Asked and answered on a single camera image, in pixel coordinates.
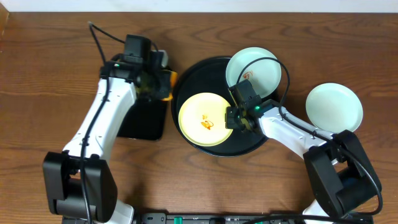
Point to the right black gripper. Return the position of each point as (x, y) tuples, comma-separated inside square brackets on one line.
[(230, 123)]

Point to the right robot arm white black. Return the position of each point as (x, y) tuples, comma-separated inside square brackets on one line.
[(341, 175)]

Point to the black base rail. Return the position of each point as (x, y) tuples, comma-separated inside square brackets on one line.
[(163, 218)]

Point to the black rectangular tray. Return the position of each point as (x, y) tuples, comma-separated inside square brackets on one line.
[(145, 118)]

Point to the black round tray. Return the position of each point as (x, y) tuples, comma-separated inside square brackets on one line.
[(208, 76)]

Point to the yellow plate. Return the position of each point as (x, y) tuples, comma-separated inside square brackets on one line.
[(201, 119)]

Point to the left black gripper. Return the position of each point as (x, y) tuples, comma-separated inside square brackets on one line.
[(162, 83)]

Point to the yellow green scrub sponge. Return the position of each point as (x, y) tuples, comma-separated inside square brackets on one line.
[(171, 78)]

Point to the light blue plate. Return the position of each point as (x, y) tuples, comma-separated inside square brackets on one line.
[(334, 107), (264, 75)]

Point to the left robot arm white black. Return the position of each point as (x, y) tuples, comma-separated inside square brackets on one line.
[(79, 184)]

